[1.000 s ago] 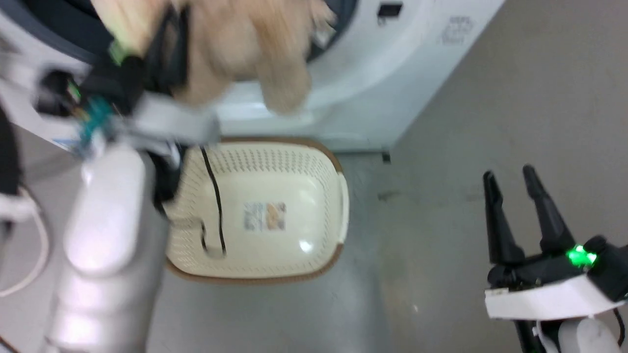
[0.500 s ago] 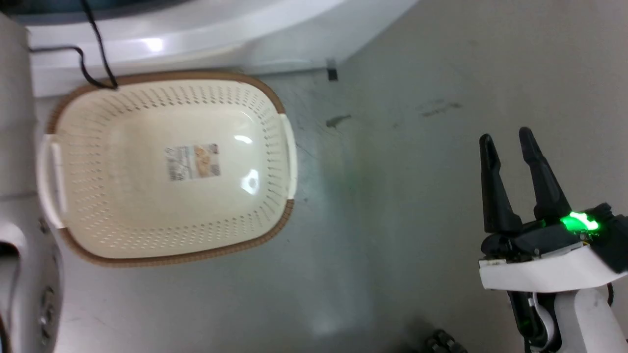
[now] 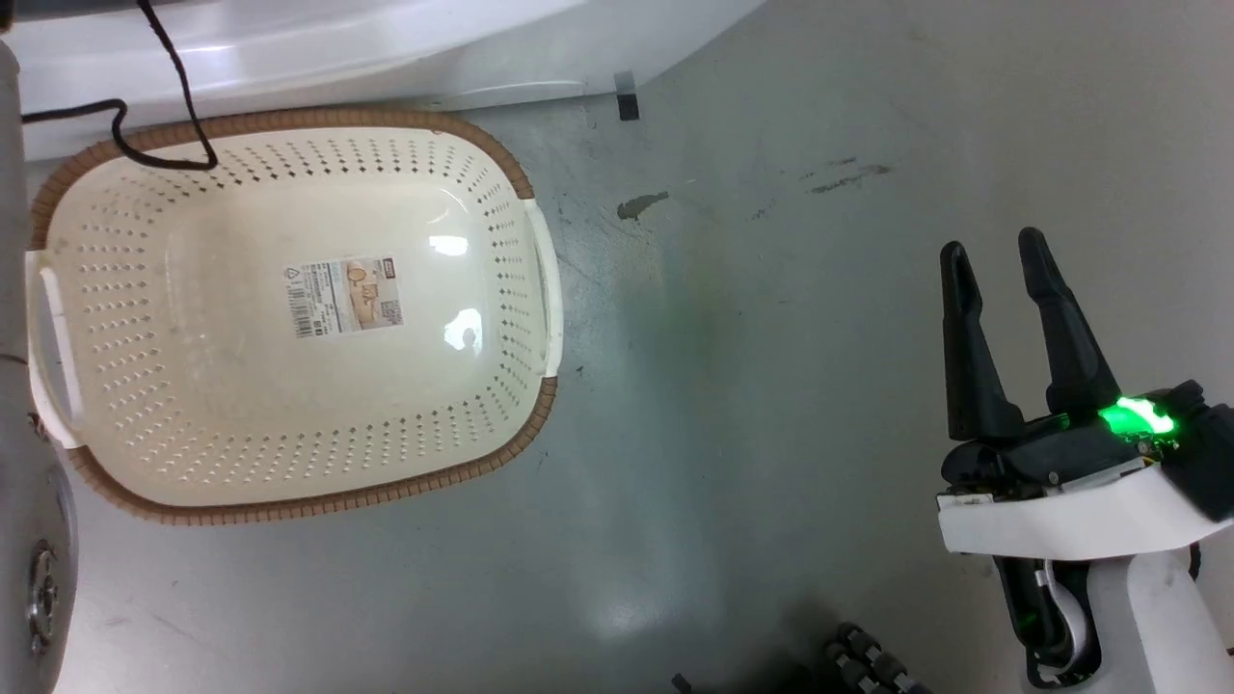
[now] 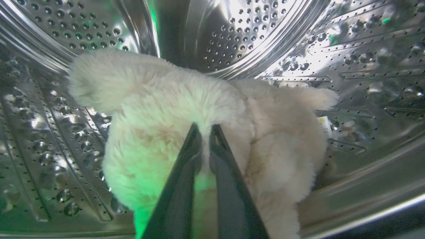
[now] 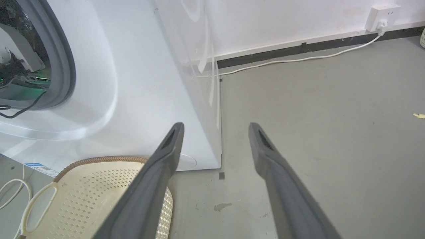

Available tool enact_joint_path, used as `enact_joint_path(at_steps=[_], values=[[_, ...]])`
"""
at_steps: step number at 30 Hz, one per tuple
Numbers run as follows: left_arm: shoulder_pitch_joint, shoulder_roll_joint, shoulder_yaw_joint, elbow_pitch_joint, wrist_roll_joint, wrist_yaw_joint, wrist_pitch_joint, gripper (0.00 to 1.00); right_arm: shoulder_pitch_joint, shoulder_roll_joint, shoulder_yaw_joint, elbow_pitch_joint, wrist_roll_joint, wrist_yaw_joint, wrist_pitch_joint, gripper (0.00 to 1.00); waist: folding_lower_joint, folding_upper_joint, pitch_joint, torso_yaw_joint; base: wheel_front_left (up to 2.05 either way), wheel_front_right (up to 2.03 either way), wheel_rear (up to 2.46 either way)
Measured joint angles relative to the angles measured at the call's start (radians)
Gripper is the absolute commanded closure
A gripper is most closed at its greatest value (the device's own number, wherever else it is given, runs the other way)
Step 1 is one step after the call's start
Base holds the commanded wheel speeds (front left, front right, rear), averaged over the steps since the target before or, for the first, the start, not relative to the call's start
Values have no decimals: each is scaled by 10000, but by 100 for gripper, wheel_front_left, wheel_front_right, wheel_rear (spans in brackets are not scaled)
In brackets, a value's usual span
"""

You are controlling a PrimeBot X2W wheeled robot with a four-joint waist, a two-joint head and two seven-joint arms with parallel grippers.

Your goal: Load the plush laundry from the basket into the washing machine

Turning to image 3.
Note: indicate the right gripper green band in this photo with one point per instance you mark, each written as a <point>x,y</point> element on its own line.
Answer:
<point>1080,511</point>

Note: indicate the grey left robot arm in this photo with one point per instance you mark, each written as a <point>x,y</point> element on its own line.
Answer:
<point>19,540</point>

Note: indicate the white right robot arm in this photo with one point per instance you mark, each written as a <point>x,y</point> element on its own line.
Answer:
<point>1147,627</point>

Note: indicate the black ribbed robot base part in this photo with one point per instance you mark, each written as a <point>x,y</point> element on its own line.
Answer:
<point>868,665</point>

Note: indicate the white washing machine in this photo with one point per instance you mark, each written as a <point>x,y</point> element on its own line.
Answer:
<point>386,39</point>

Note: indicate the cream perforated laundry basket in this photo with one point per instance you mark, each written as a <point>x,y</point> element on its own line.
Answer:
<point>241,424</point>

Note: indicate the paper label sticker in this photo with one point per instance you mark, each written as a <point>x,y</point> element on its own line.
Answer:
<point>344,296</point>

